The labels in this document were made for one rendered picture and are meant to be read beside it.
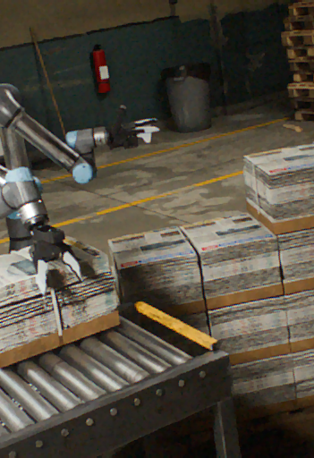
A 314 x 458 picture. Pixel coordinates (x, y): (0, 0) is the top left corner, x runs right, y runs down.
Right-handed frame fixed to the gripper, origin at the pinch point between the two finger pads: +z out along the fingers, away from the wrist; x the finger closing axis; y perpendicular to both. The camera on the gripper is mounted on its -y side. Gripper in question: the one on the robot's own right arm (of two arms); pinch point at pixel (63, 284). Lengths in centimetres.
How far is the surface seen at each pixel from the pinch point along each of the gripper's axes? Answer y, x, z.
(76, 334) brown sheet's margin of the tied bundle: 15.3, -4.0, 12.0
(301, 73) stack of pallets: 494, -533, -232
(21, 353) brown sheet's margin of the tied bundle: 15.2, 12.8, 12.0
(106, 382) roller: -6.5, 0.9, 28.5
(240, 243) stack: 37, -80, -1
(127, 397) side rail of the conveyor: -17.4, 1.1, 34.2
